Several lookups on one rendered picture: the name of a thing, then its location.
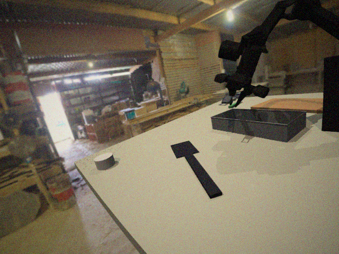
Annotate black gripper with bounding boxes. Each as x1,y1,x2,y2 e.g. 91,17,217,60
214,63,270,107

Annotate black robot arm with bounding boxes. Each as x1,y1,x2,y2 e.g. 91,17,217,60
218,0,339,90

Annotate grey short cylinder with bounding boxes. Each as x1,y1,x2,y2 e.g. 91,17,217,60
94,152,115,170

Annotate light wooden board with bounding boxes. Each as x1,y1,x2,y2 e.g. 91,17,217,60
251,98,323,114

